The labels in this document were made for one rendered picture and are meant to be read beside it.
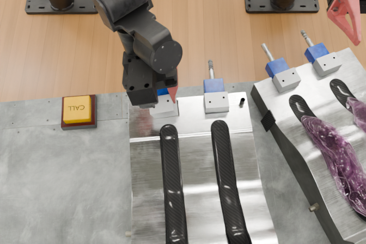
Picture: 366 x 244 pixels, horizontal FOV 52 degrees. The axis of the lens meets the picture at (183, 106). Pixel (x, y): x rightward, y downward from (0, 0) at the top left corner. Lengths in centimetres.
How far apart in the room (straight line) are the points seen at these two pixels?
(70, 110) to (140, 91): 33
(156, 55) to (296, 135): 40
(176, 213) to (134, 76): 28
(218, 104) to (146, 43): 27
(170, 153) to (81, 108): 25
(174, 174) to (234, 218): 15
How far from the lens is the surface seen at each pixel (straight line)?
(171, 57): 60
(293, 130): 86
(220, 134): 81
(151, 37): 57
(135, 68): 65
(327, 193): 82
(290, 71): 90
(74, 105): 91
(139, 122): 81
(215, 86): 83
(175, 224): 74
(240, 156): 80
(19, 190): 93
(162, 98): 77
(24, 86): 102
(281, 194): 88
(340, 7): 62
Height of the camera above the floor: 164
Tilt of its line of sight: 66 degrees down
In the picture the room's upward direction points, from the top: straight up
